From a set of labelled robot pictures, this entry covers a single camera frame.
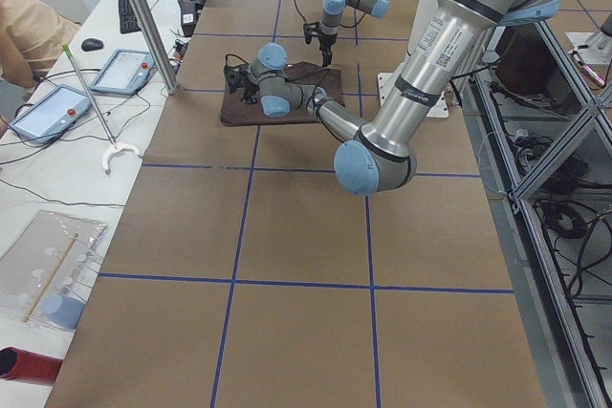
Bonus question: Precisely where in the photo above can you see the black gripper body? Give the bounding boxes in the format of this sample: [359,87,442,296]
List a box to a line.
[241,66,259,96]
[318,31,338,54]

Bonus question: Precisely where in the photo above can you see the brown t-shirt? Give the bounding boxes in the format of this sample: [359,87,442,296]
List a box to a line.
[220,61,343,126]

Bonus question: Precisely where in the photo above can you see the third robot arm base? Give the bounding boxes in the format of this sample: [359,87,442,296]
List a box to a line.
[566,15,611,65]

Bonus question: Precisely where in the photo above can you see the far blue teach pendant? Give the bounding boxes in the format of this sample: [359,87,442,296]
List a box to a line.
[89,49,155,96]

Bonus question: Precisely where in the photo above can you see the blue teach pendant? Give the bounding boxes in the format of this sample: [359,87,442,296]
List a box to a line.
[89,49,155,96]
[10,84,91,143]

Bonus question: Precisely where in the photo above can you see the black keyboard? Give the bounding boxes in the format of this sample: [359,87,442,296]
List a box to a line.
[118,0,141,34]

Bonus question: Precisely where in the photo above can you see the long reacher grabber stick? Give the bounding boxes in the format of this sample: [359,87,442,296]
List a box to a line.
[61,42,142,176]

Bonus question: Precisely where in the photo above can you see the black computer mouse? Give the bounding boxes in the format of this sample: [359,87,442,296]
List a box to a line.
[80,38,104,52]

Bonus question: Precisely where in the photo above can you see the near blue teach pendant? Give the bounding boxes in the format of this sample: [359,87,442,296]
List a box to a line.
[10,84,91,143]

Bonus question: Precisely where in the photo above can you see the seated person beige shirt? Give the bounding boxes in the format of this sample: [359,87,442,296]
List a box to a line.
[1,0,80,89]

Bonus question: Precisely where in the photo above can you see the clear plastic tray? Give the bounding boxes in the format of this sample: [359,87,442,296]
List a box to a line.
[1,210,107,331]

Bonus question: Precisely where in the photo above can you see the light blue cup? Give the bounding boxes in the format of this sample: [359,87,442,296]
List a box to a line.
[42,294,85,331]

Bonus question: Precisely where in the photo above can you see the red cylinder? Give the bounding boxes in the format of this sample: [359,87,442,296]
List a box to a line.
[1,347,63,386]

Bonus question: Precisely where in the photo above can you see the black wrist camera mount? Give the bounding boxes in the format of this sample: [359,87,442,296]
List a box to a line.
[302,21,320,45]

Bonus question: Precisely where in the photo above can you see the aluminium frame post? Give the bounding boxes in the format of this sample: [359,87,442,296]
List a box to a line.
[129,0,179,95]

